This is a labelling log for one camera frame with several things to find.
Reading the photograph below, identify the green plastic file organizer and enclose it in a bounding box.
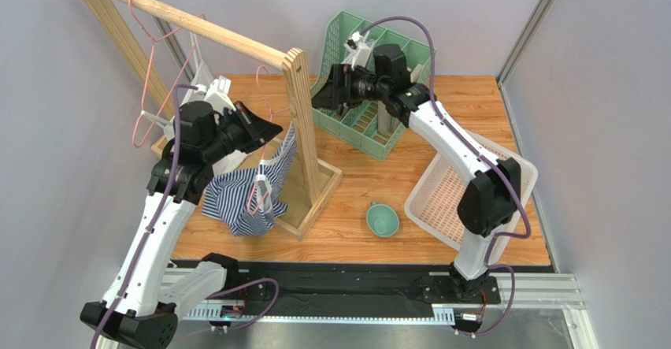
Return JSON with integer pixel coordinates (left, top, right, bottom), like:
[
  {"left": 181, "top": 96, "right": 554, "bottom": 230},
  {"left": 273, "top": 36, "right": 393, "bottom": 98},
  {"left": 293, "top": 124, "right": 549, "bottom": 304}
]
[{"left": 310, "top": 11, "right": 435, "bottom": 161}]

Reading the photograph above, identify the wooden clothes rack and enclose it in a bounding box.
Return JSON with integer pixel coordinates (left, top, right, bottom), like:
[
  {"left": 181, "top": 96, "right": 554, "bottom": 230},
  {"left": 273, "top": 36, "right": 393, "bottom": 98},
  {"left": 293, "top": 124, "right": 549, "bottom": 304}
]
[{"left": 65, "top": 0, "right": 344, "bottom": 241}]

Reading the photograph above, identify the pink wire hanger with white top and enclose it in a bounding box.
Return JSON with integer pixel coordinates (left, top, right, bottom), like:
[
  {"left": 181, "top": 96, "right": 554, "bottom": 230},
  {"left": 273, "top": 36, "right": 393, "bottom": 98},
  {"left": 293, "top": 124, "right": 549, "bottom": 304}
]
[{"left": 127, "top": 0, "right": 206, "bottom": 149}]

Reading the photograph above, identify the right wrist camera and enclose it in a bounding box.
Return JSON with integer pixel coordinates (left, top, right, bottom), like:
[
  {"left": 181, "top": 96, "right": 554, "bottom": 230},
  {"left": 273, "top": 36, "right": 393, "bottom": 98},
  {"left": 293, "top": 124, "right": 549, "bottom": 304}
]
[{"left": 343, "top": 32, "right": 375, "bottom": 68}]

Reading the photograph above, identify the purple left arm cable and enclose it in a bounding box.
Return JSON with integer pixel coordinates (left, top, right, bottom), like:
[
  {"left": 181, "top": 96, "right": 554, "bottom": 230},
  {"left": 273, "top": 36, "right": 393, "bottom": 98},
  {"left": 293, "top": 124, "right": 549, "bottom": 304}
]
[{"left": 90, "top": 83, "right": 280, "bottom": 349}]

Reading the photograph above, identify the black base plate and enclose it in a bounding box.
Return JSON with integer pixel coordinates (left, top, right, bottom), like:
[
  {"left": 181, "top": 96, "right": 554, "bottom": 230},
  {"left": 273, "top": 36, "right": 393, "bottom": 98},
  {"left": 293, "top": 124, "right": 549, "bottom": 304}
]
[{"left": 224, "top": 262, "right": 502, "bottom": 318}]

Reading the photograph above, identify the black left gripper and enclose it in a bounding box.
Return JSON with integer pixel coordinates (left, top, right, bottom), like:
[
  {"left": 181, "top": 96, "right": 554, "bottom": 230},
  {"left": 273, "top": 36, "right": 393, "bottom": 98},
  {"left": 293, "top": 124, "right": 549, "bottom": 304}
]
[{"left": 202, "top": 101, "right": 283, "bottom": 164}]

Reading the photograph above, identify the blue white striped tank top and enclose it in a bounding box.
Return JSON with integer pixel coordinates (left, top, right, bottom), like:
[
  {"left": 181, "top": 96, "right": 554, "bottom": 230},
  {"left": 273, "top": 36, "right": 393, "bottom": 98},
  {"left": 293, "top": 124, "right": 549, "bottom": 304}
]
[{"left": 202, "top": 125, "right": 298, "bottom": 236}]

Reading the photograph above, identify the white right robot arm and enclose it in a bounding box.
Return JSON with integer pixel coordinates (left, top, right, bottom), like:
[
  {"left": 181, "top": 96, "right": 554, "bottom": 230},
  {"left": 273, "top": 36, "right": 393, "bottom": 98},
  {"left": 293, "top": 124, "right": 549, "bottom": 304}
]
[{"left": 312, "top": 39, "right": 523, "bottom": 299}]

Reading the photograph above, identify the white plastic basket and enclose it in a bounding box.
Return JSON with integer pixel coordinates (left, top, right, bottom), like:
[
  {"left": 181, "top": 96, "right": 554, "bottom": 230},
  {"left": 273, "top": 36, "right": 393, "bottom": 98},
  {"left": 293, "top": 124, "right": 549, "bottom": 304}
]
[{"left": 404, "top": 130, "right": 539, "bottom": 261}]

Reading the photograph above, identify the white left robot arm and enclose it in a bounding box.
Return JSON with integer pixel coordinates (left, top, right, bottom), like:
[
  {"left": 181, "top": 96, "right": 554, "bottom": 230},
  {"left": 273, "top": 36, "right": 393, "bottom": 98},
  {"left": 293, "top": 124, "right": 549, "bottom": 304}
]
[{"left": 80, "top": 101, "right": 283, "bottom": 348}]

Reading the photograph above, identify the green ceramic cup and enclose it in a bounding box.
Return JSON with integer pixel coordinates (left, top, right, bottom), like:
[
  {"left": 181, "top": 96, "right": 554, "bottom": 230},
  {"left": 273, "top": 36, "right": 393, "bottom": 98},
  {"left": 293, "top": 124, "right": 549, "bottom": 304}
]
[{"left": 365, "top": 201, "right": 400, "bottom": 238}]

